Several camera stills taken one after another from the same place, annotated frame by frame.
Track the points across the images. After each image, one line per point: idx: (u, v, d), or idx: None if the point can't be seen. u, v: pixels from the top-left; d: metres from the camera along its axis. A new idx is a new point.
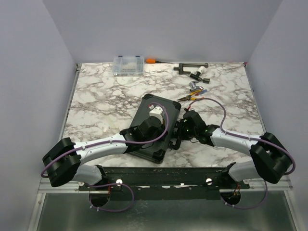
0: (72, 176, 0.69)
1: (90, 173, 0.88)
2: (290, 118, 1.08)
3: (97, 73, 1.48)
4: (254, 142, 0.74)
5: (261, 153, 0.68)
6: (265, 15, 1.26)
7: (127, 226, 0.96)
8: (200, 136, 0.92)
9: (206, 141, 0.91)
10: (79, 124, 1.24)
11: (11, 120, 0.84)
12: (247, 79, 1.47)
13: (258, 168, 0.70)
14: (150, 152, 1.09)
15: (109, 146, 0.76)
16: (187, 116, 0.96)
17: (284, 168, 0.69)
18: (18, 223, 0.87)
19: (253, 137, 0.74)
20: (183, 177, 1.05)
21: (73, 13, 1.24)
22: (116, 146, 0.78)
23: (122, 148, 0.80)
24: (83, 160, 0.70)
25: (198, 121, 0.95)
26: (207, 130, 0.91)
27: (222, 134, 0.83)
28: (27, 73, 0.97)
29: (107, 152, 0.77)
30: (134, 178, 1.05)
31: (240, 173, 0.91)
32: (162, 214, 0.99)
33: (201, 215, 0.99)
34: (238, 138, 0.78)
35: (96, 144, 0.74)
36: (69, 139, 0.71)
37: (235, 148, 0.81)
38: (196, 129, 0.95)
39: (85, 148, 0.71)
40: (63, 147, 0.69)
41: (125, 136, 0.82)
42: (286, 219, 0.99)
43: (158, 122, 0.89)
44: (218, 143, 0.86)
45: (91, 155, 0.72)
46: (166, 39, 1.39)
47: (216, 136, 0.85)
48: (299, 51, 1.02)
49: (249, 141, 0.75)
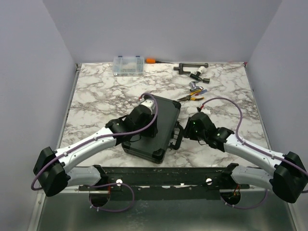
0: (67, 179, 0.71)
1: (87, 175, 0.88)
2: (290, 117, 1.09)
3: (97, 73, 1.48)
4: (278, 162, 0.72)
5: (285, 175, 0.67)
6: (265, 14, 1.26)
7: (127, 226, 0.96)
8: (211, 140, 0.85)
9: (217, 146, 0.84)
10: (79, 124, 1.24)
11: (10, 119, 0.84)
12: (247, 79, 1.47)
13: (277, 187, 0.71)
14: (150, 152, 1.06)
15: (96, 145, 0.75)
16: (197, 118, 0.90)
17: (301, 187, 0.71)
18: (17, 223, 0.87)
19: (277, 157, 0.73)
20: (183, 177, 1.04)
21: (73, 12, 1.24)
22: (103, 141, 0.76)
23: (110, 142, 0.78)
24: (69, 166, 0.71)
25: (208, 125, 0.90)
26: (219, 134, 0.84)
27: (238, 143, 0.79)
28: (27, 72, 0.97)
29: (96, 150, 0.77)
30: (134, 178, 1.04)
31: (243, 177, 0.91)
32: (162, 214, 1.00)
33: (201, 215, 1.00)
34: (259, 154, 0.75)
35: (80, 147, 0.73)
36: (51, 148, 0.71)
37: (251, 161, 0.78)
38: (206, 133, 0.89)
39: (67, 154, 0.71)
40: (45, 157, 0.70)
41: (112, 128, 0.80)
42: (286, 219, 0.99)
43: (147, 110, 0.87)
44: (231, 152, 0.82)
45: (76, 159, 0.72)
46: (166, 39, 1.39)
47: (231, 145, 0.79)
48: (299, 51, 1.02)
49: (272, 160, 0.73)
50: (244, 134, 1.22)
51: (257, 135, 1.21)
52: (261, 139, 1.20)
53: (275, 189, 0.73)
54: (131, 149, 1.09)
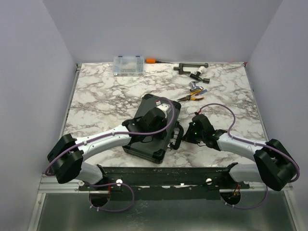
0: (79, 172, 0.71)
1: (92, 172, 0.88)
2: (289, 117, 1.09)
3: (97, 73, 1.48)
4: (259, 147, 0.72)
5: (264, 158, 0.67)
6: (265, 14, 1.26)
7: (127, 226, 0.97)
8: (207, 140, 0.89)
9: (212, 146, 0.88)
10: (79, 124, 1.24)
11: (10, 119, 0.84)
12: (246, 79, 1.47)
13: (262, 173, 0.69)
14: (150, 151, 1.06)
15: (112, 139, 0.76)
16: (196, 120, 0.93)
17: (288, 174, 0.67)
18: (17, 223, 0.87)
19: (258, 143, 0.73)
20: (183, 177, 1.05)
21: (73, 12, 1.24)
22: (120, 137, 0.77)
23: (126, 139, 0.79)
24: (86, 155, 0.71)
25: (207, 125, 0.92)
26: (214, 134, 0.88)
27: (229, 138, 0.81)
28: (27, 72, 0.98)
29: (110, 145, 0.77)
30: (134, 178, 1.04)
31: (241, 174, 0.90)
32: (162, 214, 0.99)
33: (201, 215, 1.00)
34: (243, 143, 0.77)
35: (99, 138, 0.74)
36: (70, 135, 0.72)
37: (241, 154, 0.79)
38: (204, 133, 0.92)
39: (87, 143, 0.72)
40: (65, 143, 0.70)
41: (128, 127, 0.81)
42: (286, 220, 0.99)
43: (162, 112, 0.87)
44: (225, 147, 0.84)
45: (94, 149, 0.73)
46: (166, 39, 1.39)
47: (223, 140, 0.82)
48: (299, 50, 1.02)
49: (254, 146, 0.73)
50: (244, 134, 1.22)
51: (257, 135, 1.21)
52: (261, 139, 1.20)
53: (262, 177, 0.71)
54: (132, 149, 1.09)
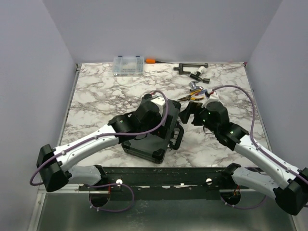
0: (65, 177, 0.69)
1: (87, 175, 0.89)
2: (289, 117, 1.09)
3: (97, 73, 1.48)
4: (291, 177, 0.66)
5: (297, 192, 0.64)
6: (265, 14, 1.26)
7: (127, 226, 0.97)
8: (222, 136, 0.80)
9: (226, 143, 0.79)
10: (79, 124, 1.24)
11: (10, 119, 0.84)
12: (246, 79, 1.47)
13: (282, 196, 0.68)
14: (150, 151, 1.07)
15: (95, 144, 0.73)
16: (214, 110, 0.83)
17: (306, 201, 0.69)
18: (17, 223, 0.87)
19: (292, 171, 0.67)
20: (183, 177, 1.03)
21: (73, 13, 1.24)
22: (104, 140, 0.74)
23: (112, 140, 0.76)
24: (67, 165, 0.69)
25: (224, 119, 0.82)
26: (232, 132, 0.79)
27: (253, 147, 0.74)
28: (27, 71, 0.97)
29: (95, 149, 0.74)
30: (134, 178, 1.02)
31: (247, 182, 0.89)
32: (162, 213, 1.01)
33: (201, 215, 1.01)
34: (273, 163, 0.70)
35: (79, 146, 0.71)
36: (49, 146, 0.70)
37: (263, 169, 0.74)
38: (219, 127, 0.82)
39: (65, 153, 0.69)
40: (44, 154, 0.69)
41: (117, 125, 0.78)
42: (285, 220, 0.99)
43: (155, 107, 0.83)
44: (244, 154, 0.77)
45: (74, 158, 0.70)
46: (166, 39, 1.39)
47: (245, 147, 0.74)
48: (299, 50, 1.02)
49: (285, 172, 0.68)
50: None
51: (257, 135, 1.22)
52: (260, 139, 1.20)
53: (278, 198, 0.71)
54: (132, 149, 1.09)
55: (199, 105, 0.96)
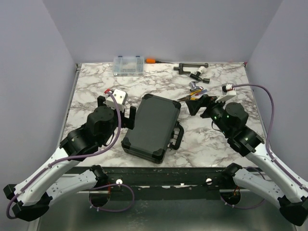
0: (39, 208, 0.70)
1: (78, 185, 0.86)
2: (289, 118, 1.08)
3: (97, 73, 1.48)
4: (305, 194, 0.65)
5: None
6: (265, 14, 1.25)
7: (127, 226, 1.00)
8: (235, 141, 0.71)
9: (238, 149, 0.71)
10: (79, 124, 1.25)
11: (10, 119, 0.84)
12: (246, 79, 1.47)
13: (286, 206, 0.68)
14: (150, 151, 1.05)
15: (49, 174, 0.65)
16: (235, 115, 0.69)
17: None
18: (18, 223, 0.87)
19: (306, 188, 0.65)
20: (183, 177, 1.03)
21: (73, 13, 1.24)
22: (58, 167, 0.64)
23: (67, 165, 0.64)
24: (31, 200, 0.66)
25: (242, 125, 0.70)
26: (247, 138, 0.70)
27: (268, 159, 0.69)
28: (27, 72, 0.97)
29: (57, 175, 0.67)
30: (134, 178, 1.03)
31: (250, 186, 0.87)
32: (162, 214, 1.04)
33: (201, 215, 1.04)
34: (287, 178, 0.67)
35: (35, 180, 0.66)
36: (9, 186, 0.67)
37: (274, 180, 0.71)
38: (234, 132, 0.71)
39: (22, 191, 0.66)
40: (8, 194, 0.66)
41: (71, 144, 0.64)
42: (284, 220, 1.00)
43: (108, 111, 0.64)
44: (256, 163, 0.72)
45: (34, 193, 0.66)
46: (166, 39, 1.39)
47: (260, 158, 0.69)
48: (299, 50, 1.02)
49: (299, 188, 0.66)
50: None
51: None
52: None
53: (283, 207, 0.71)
54: (132, 149, 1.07)
55: (213, 98, 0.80)
